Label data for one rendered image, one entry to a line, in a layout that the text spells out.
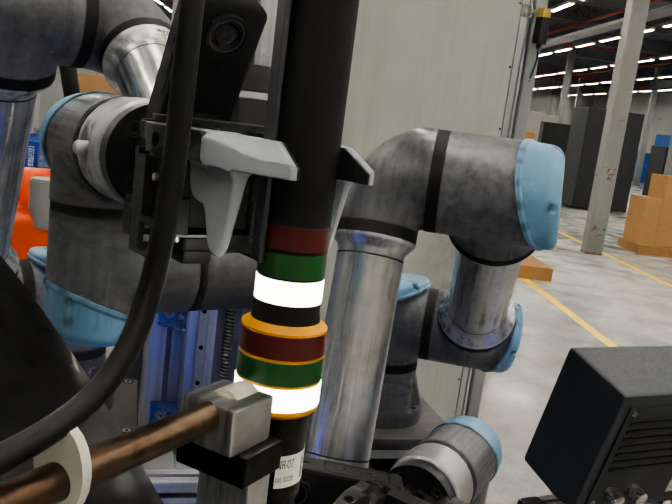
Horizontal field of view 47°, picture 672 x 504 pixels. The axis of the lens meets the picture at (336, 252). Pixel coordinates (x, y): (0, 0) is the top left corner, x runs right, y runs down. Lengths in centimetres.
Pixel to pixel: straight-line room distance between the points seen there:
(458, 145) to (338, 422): 32
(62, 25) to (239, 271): 37
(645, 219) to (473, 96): 1028
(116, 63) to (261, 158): 56
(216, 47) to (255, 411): 21
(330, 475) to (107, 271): 26
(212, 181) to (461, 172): 47
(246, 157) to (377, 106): 207
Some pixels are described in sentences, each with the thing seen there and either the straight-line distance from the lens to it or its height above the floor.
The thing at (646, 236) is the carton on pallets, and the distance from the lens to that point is 1282.
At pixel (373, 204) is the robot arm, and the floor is 142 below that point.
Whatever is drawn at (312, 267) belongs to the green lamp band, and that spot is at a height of 144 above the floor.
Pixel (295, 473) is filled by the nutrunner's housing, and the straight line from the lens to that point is 40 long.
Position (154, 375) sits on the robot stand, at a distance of 136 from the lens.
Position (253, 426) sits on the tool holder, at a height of 137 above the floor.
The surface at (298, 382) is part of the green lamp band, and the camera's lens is 37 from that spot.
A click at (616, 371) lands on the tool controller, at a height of 124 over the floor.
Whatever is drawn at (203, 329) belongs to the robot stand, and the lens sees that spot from 125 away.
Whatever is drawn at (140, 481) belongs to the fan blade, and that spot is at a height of 133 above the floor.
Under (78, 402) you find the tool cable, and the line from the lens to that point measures 29.
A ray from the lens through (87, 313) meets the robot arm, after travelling 61.
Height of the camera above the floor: 151
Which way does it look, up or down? 10 degrees down
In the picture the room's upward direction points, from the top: 7 degrees clockwise
